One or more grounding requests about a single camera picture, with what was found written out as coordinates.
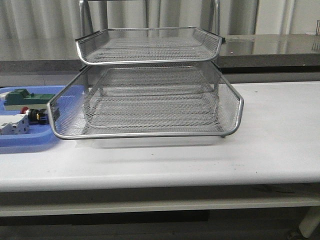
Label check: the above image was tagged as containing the blue plastic tray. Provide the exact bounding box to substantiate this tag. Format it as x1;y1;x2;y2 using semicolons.
0;84;85;154

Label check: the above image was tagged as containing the red emergency stop button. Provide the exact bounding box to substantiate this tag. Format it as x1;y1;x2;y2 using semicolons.
20;106;50;125

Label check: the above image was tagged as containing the silver mesh tray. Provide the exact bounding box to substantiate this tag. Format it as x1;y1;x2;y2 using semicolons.
83;87;216;132
75;26;223;66
47;61;244;140

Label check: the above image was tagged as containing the dark steel back counter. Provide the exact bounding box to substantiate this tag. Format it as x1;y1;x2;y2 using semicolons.
0;34;320;75

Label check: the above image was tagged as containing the silver metal rack frame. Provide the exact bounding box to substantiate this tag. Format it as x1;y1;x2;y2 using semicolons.
78;0;228;140

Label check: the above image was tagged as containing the white circuit breaker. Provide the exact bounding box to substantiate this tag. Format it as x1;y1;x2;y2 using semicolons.
0;114;30;136

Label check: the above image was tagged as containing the green terminal block module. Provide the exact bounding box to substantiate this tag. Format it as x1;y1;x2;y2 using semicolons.
3;88;55;111

